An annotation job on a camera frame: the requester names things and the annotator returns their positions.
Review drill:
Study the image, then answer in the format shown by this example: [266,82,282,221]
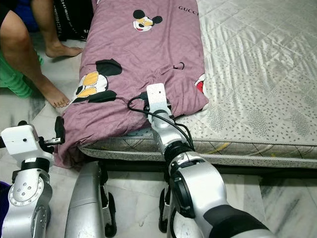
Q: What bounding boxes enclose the pink cartoon print blanket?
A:
[53,0,210,169]

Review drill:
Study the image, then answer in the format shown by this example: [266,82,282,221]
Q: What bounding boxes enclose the green plastic stool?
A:
[0,52,43,98]

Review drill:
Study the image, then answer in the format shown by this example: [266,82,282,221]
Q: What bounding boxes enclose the purple plastic bin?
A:
[0,181,13,224]

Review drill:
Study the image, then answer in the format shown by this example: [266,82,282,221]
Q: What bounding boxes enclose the person in black clothes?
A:
[0,0,83,109]

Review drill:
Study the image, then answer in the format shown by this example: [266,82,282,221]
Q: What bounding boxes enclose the black bag with white lettering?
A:
[53,0,94,42]

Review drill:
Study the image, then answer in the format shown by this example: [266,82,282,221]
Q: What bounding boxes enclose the blue fabric item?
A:
[12,0,38,33]

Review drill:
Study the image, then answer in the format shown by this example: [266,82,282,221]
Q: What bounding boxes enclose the grey quilted mattress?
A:
[79,0,317,168]

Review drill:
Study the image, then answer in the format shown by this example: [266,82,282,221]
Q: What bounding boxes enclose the silver right robot leg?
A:
[158,164,206,238]

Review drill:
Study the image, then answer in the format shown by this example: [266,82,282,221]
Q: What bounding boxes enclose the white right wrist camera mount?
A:
[146,82,172,116]

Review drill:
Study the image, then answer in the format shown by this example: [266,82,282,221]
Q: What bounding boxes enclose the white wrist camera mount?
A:
[146,82,172,116]
[0,124,54,164]

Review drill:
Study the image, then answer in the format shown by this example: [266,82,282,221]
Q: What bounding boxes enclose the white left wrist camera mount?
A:
[0,124,54,164]

